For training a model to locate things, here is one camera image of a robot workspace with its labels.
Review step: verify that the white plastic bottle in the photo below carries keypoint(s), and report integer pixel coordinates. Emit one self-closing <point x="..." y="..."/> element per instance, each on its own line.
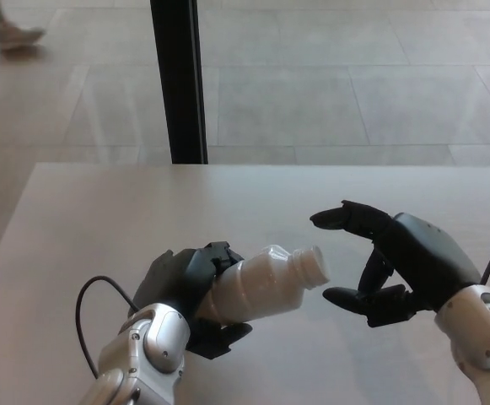
<point x="257" y="287"/>

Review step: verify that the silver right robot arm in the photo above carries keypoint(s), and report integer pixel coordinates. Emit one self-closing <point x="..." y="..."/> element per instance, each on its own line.
<point x="480" y="329"/>

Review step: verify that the white screw cap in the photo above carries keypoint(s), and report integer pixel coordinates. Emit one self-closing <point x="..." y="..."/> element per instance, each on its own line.
<point x="315" y="266"/>

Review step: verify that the black vertical frame post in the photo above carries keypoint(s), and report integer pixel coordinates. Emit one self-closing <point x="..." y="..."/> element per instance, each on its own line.
<point x="179" y="84"/>

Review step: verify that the beige shoe of passer-by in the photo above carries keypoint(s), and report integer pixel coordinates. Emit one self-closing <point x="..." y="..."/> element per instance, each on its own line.
<point x="17" y="36"/>

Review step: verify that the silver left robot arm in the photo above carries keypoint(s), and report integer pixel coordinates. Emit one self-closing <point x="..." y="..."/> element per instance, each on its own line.
<point x="152" y="346"/>

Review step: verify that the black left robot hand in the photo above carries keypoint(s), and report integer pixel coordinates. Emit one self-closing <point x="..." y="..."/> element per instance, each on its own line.
<point x="177" y="282"/>

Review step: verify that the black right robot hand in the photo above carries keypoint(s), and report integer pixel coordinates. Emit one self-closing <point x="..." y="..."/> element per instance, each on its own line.
<point x="426" y="261"/>

